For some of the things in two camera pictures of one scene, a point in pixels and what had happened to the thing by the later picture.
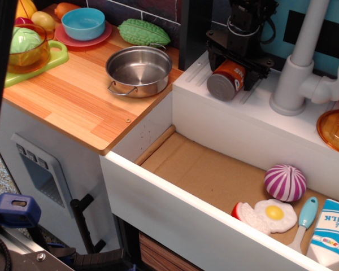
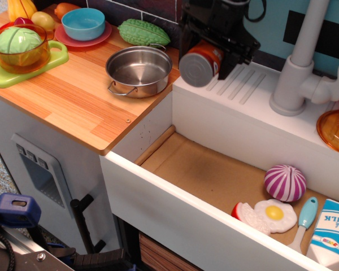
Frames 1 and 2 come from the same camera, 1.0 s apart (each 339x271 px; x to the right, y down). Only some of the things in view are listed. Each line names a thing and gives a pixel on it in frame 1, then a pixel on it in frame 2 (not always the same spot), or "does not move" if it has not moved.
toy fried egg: [279, 216] does not move
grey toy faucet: [294, 82] does not move
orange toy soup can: [226, 80] → [201, 63]
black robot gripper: [242, 42] → [222, 21]
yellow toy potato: [44, 20] does not move
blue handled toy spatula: [308, 216] does not move
